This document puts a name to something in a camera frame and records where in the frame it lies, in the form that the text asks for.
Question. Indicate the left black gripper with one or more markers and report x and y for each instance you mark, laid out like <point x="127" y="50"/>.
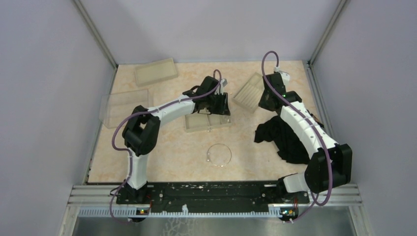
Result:
<point x="223" y="107"/>

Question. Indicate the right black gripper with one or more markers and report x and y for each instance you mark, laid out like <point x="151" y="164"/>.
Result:
<point x="262" y="103"/>

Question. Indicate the beige compartment jewelry tray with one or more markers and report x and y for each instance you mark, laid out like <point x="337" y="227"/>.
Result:
<point x="205" y="122"/>

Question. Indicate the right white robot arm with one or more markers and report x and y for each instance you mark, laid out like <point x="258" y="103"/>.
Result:
<point x="301" y="140"/>

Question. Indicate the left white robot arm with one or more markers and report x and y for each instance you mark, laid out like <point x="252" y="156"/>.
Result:
<point x="141" y="131"/>

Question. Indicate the black cloth with print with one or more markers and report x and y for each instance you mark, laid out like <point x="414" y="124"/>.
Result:
<point x="290" y="148"/>

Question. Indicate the clear plastic box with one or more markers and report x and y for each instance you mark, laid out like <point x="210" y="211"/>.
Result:
<point x="114" y="108"/>

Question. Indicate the beige slotted ring tray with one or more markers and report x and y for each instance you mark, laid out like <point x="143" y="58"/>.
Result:
<point x="249" y="95"/>

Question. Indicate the silver wire bangle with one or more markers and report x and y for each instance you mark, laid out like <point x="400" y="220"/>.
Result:
<point x="219" y="155"/>

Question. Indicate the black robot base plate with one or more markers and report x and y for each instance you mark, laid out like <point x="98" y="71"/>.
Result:
<point x="209" y="197"/>

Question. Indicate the white slotted cable duct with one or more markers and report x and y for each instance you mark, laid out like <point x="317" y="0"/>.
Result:
<point x="135" y="212"/>

